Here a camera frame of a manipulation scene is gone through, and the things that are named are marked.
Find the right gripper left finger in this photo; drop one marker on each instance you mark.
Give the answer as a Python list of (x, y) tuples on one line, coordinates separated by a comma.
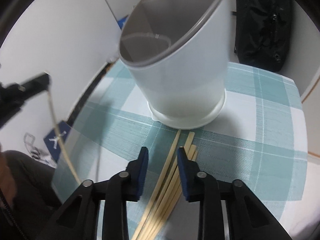
[(78, 217)]

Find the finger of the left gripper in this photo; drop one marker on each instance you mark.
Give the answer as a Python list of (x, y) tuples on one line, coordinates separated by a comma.
[(34, 86)]

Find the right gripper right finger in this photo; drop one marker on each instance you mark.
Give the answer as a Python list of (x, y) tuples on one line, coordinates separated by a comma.
[(226, 208)]

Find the bamboo chopstick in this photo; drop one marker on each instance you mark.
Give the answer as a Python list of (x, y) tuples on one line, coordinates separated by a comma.
[(163, 199), (166, 206), (157, 188), (167, 181), (60, 140)]

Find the person left hand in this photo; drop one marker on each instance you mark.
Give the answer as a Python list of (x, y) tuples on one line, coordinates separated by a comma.
[(8, 182)]

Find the blue jordan shoebox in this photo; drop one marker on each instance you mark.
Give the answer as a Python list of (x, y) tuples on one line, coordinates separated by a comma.
[(51, 140)]

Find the teal white checked tablecloth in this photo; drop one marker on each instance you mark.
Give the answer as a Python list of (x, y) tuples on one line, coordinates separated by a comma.
[(258, 137)]

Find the grey white utensil holder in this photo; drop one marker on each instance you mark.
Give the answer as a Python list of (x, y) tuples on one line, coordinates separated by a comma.
[(177, 51)]

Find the black backpack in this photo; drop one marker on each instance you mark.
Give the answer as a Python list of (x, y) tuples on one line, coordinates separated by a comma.
[(263, 32)]

